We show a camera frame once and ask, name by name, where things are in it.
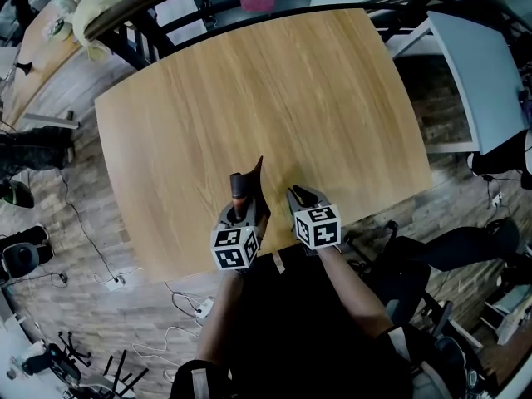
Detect grey and black chair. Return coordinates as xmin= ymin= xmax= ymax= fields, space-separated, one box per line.
xmin=0 ymin=224 xmax=56 ymax=283

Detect person's grey backpack strap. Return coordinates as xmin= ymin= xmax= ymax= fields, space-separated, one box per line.
xmin=385 ymin=325 xmax=467 ymax=399

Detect person's right forearm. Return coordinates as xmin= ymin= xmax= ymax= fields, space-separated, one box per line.
xmin=317 ymin=246 xmax=395 ymax=337

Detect white cable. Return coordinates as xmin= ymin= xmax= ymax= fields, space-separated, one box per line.
xmin=131 ymin=325 xmax=202 ymax=384

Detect small potted plant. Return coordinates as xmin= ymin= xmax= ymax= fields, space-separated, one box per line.
xmin=44 ymin=16 xmax=74 ymax=43

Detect dark striped mouse pad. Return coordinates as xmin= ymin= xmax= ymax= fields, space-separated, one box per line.
xmin=229 ymin=155 xmax=273 ymax=240

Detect black chair base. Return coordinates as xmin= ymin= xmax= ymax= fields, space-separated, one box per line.
xmin=57 ymin=329 xmax=93 ymax=368

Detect white storage rack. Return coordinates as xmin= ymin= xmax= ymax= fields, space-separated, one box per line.
xmin=483 ymin=283 xmax=532 ymax=348

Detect person's left forearm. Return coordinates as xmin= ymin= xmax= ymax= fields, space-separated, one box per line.
xmin=194 ymin=268 xmax=247 ymax=366

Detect black metal railing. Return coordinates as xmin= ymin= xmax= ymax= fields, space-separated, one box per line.
xmin=81 ymin=0 xmax=532 ymax=68

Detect beige cloth bundle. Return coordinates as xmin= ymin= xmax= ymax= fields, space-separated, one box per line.
xmin=71 ymin=0 xmax=131 ymax=62

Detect green and black chair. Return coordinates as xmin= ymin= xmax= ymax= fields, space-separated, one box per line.
xmin=0 ymin=178 xmax=37 ymax=210

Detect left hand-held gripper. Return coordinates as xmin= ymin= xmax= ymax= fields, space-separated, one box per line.
xmin=210 ymin=200 xmax=262 ymax=273

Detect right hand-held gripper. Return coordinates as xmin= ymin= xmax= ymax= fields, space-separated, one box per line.
xmin=285 ymin=185 xmax=343 ymax=251

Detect light blue table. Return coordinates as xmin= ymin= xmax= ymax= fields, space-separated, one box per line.
xmin=389 ymin=9 xmax=532 ymax=156

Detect long wooden table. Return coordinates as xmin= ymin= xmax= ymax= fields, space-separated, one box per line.
xmin=8 ymin=0 xmax=85 ymax=131

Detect person's black clothing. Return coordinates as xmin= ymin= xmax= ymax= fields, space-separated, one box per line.
xmin=169 ymin=250 xmax=419 ymax=399

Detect black stool legs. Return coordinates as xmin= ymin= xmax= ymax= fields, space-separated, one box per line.
xmin=101 ymin=348 xmax=151 ymax=395

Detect black cable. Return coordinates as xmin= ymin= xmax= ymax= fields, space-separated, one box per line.
xmin=59 ymin=168 xmax=122 ymax=284

